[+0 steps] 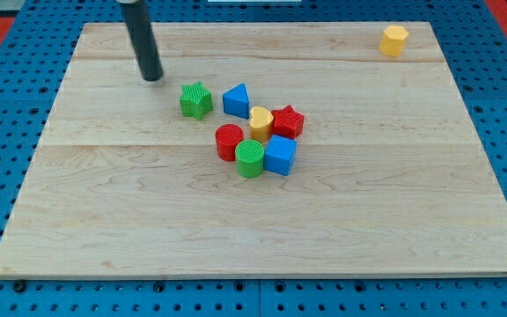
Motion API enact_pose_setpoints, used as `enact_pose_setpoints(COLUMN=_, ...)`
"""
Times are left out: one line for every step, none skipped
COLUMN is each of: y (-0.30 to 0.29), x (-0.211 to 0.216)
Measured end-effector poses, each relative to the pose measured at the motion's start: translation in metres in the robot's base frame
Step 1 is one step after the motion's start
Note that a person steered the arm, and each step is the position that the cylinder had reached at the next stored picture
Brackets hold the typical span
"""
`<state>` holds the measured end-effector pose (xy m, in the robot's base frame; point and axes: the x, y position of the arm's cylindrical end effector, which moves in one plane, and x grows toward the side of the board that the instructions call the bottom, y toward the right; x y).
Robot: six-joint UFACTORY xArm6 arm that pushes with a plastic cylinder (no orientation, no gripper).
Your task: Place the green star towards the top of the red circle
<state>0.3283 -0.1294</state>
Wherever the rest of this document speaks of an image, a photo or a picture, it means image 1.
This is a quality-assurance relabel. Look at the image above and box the red star block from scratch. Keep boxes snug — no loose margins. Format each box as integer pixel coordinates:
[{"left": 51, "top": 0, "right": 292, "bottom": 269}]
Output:
[{"left": 271, "top": 105, "right": 305, "bottom": 139}]

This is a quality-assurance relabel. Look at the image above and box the green star block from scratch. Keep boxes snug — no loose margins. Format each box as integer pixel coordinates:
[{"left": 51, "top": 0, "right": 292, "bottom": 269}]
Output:
[{"left": 180, "top": 82, "right": 213, "bottom": 121}]

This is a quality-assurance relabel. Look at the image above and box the green cylinder block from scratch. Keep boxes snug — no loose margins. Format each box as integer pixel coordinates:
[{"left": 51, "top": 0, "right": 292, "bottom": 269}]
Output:
[{"left": 235, "top": 139, "right": 265, "bottom": 178}]

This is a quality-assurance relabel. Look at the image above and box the light wooden board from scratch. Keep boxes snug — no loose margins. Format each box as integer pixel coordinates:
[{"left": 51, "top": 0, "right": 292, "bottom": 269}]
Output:
[{"left": 0, "top": 22, "right": 507, "bottom": 280}]

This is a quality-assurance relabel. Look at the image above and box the blue cube block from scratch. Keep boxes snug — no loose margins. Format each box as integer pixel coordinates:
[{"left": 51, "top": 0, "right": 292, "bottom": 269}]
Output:
[{"left": 263, "top": 135, "right": 298, "bottom": 176}]

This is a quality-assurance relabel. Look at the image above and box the red cylinder block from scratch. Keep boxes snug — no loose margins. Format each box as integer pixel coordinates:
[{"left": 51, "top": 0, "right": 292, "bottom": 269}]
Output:
[{"left": 215, "top": 123, "right": 244, "bottom": 161}]

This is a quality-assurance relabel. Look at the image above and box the yellow heart block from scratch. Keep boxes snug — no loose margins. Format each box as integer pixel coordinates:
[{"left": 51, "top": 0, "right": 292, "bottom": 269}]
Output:
[{"left": 249, "top": 107, "right": 274, "bottom": 143}]

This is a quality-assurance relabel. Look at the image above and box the blue triangle block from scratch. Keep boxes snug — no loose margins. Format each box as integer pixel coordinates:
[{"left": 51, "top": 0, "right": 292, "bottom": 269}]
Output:
[{"left": 223, "top": 83, "right": 250, "bottom": 119}]

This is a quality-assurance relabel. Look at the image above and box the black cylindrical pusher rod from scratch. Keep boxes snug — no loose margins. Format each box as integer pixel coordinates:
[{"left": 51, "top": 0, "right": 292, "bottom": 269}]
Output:
[{"left": 118, "top": 0, "right": 164, "bottom": 82}]

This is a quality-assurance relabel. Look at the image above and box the yellow hexagon block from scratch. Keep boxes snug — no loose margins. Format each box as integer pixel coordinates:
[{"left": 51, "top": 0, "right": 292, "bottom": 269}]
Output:
[{"left": 378, "top": 25, "right": 409, "bottom": 57}]

